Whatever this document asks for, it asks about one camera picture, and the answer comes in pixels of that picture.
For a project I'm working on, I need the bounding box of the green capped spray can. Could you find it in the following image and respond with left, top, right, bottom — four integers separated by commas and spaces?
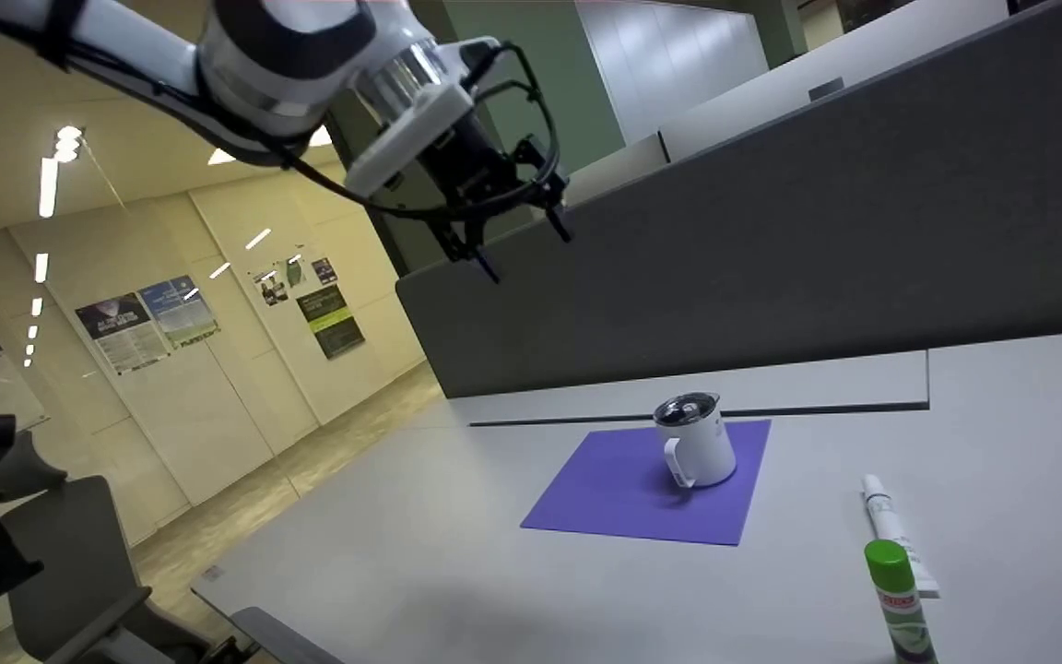
859, 535, 939, 664

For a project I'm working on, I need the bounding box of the grey partition panel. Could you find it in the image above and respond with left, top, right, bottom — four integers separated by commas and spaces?
394, 0, 1062, 399

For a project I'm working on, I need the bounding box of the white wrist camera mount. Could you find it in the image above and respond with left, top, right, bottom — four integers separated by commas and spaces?
344, 80, 480, 200

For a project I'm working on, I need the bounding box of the ceiling light strip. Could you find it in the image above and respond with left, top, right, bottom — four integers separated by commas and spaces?
33, 123, 90, 227

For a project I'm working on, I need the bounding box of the blue and white poster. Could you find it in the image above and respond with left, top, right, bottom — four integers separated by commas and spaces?
138, 273, 226, 356

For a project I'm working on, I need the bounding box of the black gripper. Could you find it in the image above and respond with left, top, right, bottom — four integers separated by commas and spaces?
422, 109, 580, 287

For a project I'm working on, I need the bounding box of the white marker pen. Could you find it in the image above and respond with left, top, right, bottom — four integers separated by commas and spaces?
859, 471, 943, 601

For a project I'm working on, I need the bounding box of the purple mat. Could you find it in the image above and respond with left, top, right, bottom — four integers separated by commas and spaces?
519, 417, 776, 549

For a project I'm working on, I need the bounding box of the grey office chair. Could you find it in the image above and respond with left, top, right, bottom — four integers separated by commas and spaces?
0, 471, 344, 664

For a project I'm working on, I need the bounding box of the white mug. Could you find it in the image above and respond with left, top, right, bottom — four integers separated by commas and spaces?
655, 396, 743, 496

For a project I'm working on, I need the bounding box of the dark green poster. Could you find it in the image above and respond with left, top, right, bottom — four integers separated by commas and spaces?
295, 285, 369, 364

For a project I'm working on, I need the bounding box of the white poster with dark photo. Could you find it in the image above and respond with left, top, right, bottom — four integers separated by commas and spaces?
69, 287, 172, 379

